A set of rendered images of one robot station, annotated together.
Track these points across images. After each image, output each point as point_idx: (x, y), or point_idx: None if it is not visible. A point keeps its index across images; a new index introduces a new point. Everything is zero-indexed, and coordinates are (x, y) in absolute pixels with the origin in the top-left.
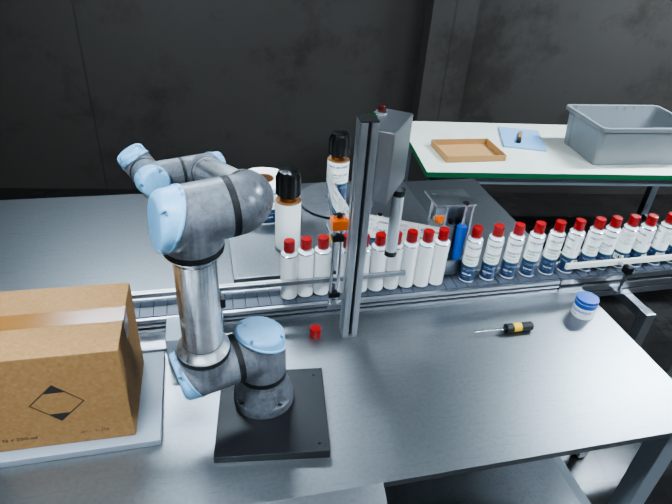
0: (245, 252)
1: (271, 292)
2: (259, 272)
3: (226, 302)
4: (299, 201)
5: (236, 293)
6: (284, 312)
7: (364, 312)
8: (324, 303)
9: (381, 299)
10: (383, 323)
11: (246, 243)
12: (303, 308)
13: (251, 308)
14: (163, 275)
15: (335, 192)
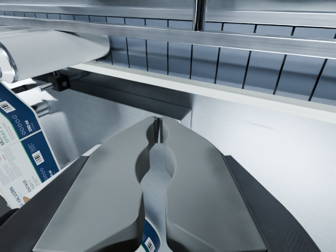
0: (158, 172)
1: (124, 59)
2: (141, 120)
3: (204, 50)
4: (24, 200)
5: (181, 75)
6: (114, 6)
7: (36, 1)
8: (55, 6)
9: (4, 4)
10: None
11: (155, 189)
12: (85, 6)
13: (159, 16)
14: (307, 200)
15: (14, 194)
